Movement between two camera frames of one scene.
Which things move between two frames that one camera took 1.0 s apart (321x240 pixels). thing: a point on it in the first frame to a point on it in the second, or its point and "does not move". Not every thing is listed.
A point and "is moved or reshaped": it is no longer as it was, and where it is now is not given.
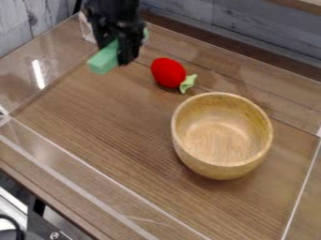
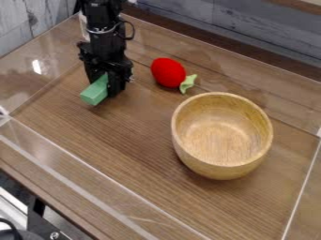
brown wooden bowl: (222, 133) does not move
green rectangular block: (105, 61) is moved or reshaped
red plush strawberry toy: (170, 74) does not move
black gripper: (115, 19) to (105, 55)
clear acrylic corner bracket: (86, 28) does not move
